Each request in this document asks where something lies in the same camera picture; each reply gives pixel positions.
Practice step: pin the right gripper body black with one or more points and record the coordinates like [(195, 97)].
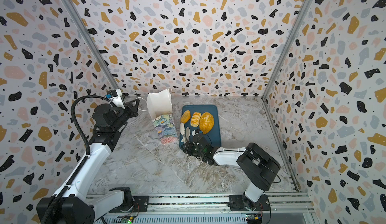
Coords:
[(193, 145)]

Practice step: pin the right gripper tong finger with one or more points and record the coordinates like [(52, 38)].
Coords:
[(182, 132), (187, 134)]

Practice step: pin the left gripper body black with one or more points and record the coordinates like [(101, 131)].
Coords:
[(122, 117)]

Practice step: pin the small oval bread roll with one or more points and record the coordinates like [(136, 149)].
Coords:
[(185, 117)]

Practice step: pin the floral paper bag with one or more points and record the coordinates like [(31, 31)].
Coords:
[(159, 107)]

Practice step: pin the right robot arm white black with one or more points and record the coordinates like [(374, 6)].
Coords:
[(259, 166)]

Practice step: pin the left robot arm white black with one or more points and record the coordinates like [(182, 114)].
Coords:
[(68, 205)]

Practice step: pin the striped glazed bread loaf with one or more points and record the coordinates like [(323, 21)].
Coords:
[(195, 120)]

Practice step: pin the large oval brown bread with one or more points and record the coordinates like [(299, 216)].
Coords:
[(206, 122)]

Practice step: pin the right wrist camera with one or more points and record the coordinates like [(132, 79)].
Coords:
[(195, 132)]

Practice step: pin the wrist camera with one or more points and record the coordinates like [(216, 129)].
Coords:
[(116, 97), (195, 132)]

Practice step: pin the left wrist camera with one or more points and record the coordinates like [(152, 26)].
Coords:
[(116, 97)]

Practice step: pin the left corner aluminium post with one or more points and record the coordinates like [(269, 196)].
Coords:
[(89, 41)]

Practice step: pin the corner aluminium post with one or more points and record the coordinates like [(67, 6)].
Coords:
[(293, 33), (89, 41)]

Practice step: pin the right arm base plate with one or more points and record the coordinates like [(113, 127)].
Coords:
[(242, 203)]

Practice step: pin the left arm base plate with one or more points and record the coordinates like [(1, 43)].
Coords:
[(138, 204)]

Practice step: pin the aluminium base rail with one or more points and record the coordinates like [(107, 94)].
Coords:
[(286, 208)]

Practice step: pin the right corner aluminium post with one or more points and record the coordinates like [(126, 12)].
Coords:
[(293, 33)]

